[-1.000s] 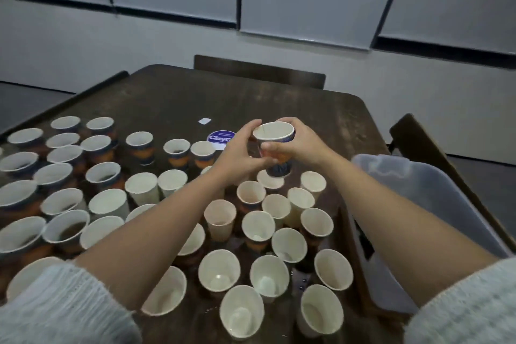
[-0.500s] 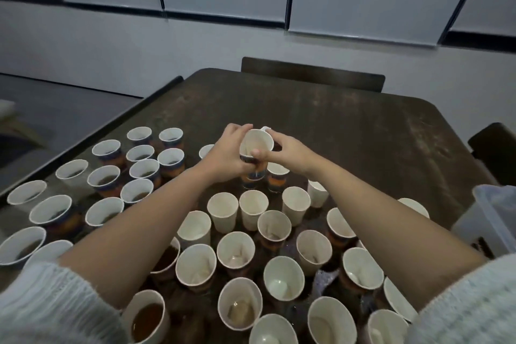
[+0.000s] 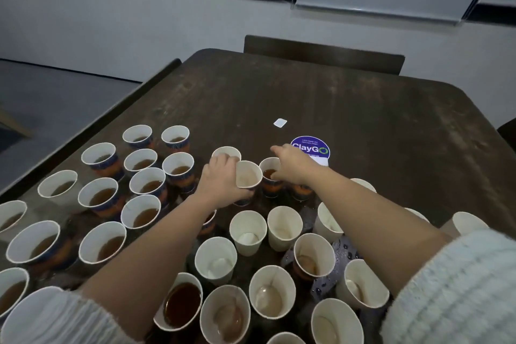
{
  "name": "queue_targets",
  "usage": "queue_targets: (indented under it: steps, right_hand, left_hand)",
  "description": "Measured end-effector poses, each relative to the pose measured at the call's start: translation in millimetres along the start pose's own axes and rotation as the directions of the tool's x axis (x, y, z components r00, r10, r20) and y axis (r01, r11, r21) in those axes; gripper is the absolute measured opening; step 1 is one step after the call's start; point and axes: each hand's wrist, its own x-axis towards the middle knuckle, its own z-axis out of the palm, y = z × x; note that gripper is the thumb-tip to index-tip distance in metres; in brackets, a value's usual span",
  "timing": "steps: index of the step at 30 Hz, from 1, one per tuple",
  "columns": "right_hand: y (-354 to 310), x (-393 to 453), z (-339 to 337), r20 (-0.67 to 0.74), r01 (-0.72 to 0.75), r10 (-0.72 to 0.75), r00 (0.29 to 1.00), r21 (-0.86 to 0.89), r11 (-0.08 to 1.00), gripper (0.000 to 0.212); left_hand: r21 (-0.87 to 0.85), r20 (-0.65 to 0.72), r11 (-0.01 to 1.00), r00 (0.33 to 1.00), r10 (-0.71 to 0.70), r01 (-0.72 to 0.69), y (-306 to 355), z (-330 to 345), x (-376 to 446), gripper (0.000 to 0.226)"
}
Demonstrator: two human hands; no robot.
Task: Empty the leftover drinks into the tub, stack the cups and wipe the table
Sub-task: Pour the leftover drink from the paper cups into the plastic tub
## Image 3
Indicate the person's right hand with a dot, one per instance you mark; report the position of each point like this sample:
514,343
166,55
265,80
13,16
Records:
297,166

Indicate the person's left hand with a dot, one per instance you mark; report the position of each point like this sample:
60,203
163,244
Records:
218,182

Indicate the white paper cup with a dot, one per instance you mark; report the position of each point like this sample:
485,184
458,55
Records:
248,176
363,185

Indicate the group of paper cups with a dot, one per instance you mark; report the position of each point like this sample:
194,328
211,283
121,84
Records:
105,194

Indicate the person's right forearm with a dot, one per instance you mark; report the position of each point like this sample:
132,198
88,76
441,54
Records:
387,235

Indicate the person's left forearm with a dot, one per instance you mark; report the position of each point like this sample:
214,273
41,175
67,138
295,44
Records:
137,275

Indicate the round blue sticker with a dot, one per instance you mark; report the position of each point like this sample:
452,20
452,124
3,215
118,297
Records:
313,146

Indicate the small white paper label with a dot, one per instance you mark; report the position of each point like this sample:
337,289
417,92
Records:
280,123

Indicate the dark wooden table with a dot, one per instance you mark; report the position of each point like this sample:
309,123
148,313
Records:
387,114

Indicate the dark wooden chair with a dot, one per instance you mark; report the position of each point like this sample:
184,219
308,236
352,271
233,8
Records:
508,134
322,56

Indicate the beige cushioned lounge chair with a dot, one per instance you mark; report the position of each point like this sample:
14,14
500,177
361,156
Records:
10,124

